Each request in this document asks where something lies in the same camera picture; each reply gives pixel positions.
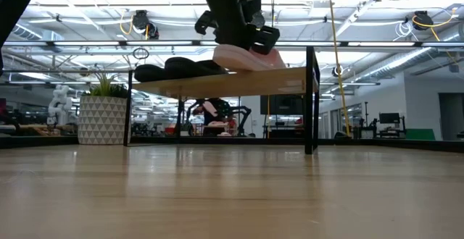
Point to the white triangle-patterned plant pot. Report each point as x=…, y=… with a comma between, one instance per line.
x=101, y=123

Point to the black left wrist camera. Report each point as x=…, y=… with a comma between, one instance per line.
x=251, y=5

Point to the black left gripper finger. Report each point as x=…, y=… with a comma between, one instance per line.
x=206, y=22
x=266, y=40

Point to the small black desk monitor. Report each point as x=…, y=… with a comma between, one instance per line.
x=389, y=118

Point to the wooden shelf black metal frame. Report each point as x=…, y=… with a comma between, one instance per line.
x=224, y=84

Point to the green grass plant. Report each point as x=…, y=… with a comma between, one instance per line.
x=105, y=88

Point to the white humanoid robot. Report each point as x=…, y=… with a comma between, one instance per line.
x=59, y=105

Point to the large black monitor screen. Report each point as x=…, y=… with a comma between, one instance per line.
x=281, y=105

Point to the black background robot arm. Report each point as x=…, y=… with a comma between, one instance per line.
x=243, y=109

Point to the black slide sandal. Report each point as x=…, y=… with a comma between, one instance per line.
x=188, y=67
x=148, y=73

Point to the silver ceiling air duct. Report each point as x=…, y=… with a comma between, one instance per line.
x=417, y=56

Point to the black metal rig frame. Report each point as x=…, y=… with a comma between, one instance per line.
x=14, y=3

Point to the long ceiling light bar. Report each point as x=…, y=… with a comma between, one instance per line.
x=87, y=43

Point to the green board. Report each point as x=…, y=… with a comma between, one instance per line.
x=420, y=134

